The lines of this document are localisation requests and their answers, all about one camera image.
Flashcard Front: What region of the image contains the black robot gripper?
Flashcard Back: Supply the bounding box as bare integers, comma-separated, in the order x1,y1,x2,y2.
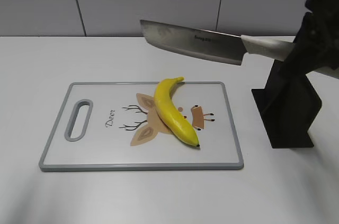
281,0,338,75

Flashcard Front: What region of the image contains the cleaver knife with white handle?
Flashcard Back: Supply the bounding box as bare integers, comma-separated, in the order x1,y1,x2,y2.
140,20,294,66

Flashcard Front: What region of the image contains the yellow plastic banana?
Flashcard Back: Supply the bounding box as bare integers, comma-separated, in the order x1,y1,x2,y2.
154,77,200,148

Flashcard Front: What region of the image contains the black knife stand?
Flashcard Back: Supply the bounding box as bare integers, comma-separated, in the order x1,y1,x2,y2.
252,60,322,149

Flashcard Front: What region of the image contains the white grey-rimmed cutting board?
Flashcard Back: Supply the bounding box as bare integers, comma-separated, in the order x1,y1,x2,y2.
39,82,244,172

